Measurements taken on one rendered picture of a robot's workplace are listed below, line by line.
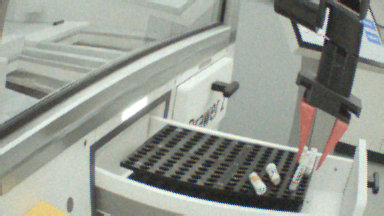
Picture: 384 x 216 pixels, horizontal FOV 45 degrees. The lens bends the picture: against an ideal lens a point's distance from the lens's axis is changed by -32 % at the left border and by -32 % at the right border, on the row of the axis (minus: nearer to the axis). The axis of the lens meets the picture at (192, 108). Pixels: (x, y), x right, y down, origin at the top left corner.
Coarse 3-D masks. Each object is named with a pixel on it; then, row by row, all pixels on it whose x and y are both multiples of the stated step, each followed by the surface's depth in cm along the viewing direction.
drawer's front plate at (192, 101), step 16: (224, 64) 112; (192, 80) 97; (208, 80) 102; (224, 80) 114; (176, 96) 92; (192, 96) 94; (208, 96) 104; (176, 112) 93; (192, 112) 96; (224, 112) 121; (208, 128) 110
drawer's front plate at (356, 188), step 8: (360, 144) 79; (360, 152) 75; (360, 160) 71; (352, 168) 80; (360, 168) 68; (352, 176) 75; (360, 176) 64; (352, 184) 70; (360, 184) 61; (344, 192) 81; (352, 192) 66; (360, 192) 59; (344, 200) 75; (352, 200) 62; (360, 200) 56; (344, 208) 70; (352, 208) 58; (360, 208) 55
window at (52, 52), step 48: (48, 0) 45; (96, 0) 57; (144, 0) 73; (192, 0) 94; (0, 48) 38; (48, 48) 49; (96, 48) 62; (144, 48) 79; (0, 96) 40; (48, 96) 52
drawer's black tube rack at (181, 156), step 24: (144, 144) 76; (168, 144) 77; (192, 144) 80; (216, 144) 80; (240, 144) 82; (144, 168) 69; (168, 168) 70; (192, 168) 71; (216, 168) 72; (240, 168) 73; (264, 168) 73; (288, 168) 74; (192, 192) 71; (216, 192) 66; (240, 192) 65; (264, 192) 65; (288, 192) 66
